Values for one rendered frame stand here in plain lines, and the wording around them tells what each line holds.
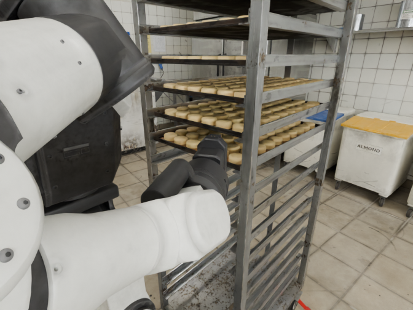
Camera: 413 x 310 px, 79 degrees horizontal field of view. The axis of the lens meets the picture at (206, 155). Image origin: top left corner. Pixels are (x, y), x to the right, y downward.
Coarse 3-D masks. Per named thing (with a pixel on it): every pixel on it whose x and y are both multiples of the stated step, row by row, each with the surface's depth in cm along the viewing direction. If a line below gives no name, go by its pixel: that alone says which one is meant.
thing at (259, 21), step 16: (256, 0) 51; (256, 16) 52; (256, 32) 53; (256, 48) 54; (256, 64) 55; (256, 80) 56; (256, 96) 57; (256, 112) 59; (256, 128) 61; (256, 144) 63; (256, 160) 65; (240, 192) 68; (240, 208) 70; (240, 224) 72; (240, 240) 74; (240, 256) 76; (240, 272) 78; (240, 288) 80; (240, 304) 82
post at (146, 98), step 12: (132, 0) 78; (144, 12) 80; (144, 24) 81; (144, 36) 82; (144, 48) 83; (144, 96) 88; (144, 108) 90; (144, 120) 92; (144, 132) 94; (156, 168) 100
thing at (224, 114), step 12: (180, 108) 92; (192, 108) 96; (204, 108) 92; (216, 108) 96; (228, 108) 92; (240, 108) 96; (264, 108) 97; (276, 108) 92; (288, 108) 94; (300, 108) 92; (192, 120) 81; (204, 120) 77; (216, 120) 78; (228, 120) 76; (240, 120) 77; (264, 120) 76
